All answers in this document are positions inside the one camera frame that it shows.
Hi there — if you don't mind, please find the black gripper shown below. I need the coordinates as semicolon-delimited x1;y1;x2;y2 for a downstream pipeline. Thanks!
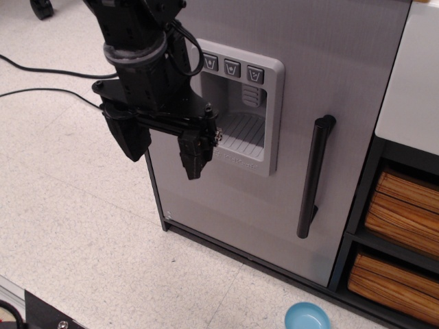
93;47;222;180

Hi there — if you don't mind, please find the black bar door handle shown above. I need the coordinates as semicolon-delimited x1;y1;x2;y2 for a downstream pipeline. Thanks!
296;114;337;239

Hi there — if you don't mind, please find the grey toy fridge door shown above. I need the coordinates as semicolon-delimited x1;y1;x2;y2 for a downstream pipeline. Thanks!
147;1;410;287

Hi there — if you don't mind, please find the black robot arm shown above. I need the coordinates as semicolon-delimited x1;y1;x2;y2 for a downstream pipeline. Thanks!
87;1;221;180

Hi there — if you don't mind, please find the grey water dispenser panel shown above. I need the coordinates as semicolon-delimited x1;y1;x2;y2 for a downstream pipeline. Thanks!
190;39;285;177

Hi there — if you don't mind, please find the black caster wheel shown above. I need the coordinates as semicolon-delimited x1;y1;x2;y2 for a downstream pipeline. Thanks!
29;0;54;21

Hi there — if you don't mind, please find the blue plastic bowl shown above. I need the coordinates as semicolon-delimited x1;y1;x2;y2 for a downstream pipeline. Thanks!
284;302;331;329

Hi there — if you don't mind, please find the dark shelf unit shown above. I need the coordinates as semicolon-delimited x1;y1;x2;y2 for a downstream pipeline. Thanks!
329;138;438;328

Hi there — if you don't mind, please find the white counter top block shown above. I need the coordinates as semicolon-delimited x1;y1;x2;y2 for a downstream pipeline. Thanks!
375;1;438;155

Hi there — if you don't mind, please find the upper black floor cable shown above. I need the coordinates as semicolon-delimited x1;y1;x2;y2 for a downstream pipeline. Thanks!
0;53;118;80

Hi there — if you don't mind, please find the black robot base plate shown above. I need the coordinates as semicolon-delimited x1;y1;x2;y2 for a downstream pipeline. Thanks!
25;291;84;329

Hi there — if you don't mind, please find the black braided cable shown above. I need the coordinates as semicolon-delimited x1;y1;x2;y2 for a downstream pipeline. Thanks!
0;300;27;329

